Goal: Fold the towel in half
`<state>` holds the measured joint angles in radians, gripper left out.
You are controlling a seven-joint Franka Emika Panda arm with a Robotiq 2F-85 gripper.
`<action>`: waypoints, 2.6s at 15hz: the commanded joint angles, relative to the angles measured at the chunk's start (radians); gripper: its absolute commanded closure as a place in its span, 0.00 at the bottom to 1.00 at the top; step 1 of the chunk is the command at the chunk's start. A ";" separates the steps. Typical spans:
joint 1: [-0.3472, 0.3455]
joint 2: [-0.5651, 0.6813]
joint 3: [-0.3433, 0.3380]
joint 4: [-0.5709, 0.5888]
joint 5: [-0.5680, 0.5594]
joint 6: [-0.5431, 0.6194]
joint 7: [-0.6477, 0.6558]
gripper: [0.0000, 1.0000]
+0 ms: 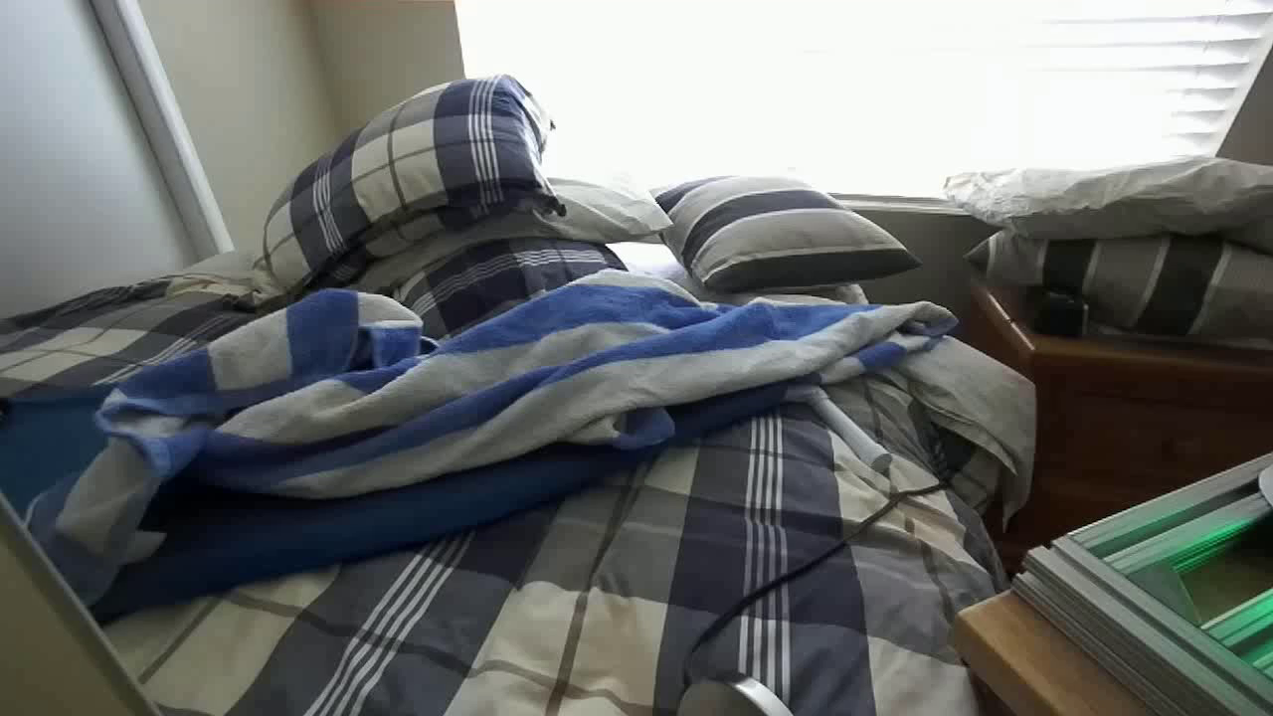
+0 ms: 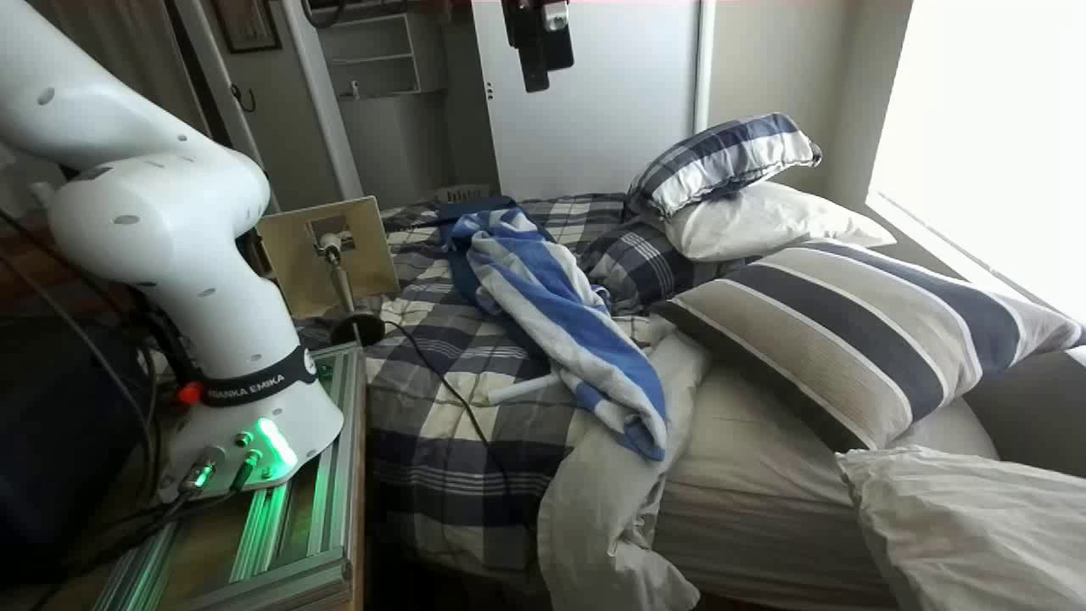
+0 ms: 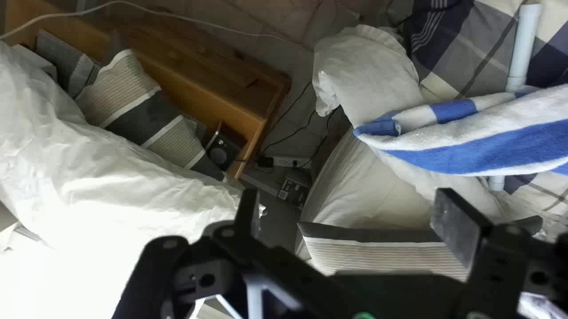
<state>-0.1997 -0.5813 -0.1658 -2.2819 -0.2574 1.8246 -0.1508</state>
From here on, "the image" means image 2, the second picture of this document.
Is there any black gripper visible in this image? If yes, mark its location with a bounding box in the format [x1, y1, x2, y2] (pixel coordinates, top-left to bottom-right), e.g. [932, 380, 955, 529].
[503, 0, 575, 90]

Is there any blue white striped towel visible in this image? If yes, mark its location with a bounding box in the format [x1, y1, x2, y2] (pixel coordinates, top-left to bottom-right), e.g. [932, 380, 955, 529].
[444, 207, 669, 462]

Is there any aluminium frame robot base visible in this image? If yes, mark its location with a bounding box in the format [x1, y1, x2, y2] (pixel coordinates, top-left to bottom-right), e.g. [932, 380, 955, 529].
[92, 345, 366, 611]

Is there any navy plaid pillow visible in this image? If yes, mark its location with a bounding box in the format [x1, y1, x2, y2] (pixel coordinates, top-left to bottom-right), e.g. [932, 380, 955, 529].
[628, 112, 820, 218]

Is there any dark plaid pillow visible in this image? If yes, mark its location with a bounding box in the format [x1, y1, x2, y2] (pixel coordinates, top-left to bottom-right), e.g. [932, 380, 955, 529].
[579, 219, 722, 312]

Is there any grey navy striped pillow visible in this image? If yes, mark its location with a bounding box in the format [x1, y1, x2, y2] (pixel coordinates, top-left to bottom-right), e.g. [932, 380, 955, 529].
[659, 241, 1082, 451]

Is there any navy plaid duvet cover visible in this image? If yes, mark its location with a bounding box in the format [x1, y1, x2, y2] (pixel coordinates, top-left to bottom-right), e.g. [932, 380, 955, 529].
[357, 190, 682, 578]

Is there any white bed sheet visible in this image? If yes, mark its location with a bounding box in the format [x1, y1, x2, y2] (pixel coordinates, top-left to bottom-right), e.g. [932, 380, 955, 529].
[533, 330, 1005, 611]

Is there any black cable on bed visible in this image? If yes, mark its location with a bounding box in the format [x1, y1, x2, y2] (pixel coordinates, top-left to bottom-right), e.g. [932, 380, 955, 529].
[380, 318, 512, 480]

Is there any camera on small stand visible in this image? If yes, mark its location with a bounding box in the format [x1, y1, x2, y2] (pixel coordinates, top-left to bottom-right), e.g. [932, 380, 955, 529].
[298, 232, 397, 345]

